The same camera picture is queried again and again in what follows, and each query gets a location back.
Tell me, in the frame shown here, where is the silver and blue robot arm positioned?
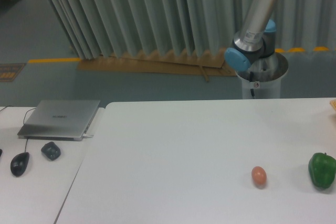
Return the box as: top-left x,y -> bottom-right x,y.
224,0 -> 277,71

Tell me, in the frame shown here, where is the green bell pepper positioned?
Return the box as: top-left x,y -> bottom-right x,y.
308,153 -> 335,189

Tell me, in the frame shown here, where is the brown cardboard sheet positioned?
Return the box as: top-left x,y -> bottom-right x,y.
77,57 -> 236,82

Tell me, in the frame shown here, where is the white laptop plug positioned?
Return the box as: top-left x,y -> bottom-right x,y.
82,134 -> 93,139

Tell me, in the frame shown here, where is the pale green pleated curtain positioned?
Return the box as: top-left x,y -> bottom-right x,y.
49,0 -> 335,59

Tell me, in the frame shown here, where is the silver closed laptop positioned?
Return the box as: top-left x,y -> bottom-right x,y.
17,100 -> 100,141

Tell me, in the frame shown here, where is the brown egg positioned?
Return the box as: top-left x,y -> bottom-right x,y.
251,166 -> 267,188

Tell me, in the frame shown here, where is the floor warning sticker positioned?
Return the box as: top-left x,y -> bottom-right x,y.
0,63 -> 26,82

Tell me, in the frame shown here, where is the black computer mouse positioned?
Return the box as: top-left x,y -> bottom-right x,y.
10,152 -> 30,177

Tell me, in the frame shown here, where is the yellow basket corner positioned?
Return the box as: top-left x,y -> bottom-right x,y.
329,99 -> 336,111

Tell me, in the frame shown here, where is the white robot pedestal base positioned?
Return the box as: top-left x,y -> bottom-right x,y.
236,52 -> 289,99

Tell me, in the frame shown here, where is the black mouse cable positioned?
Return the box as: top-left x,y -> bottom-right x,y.
0,105 -> 37,154

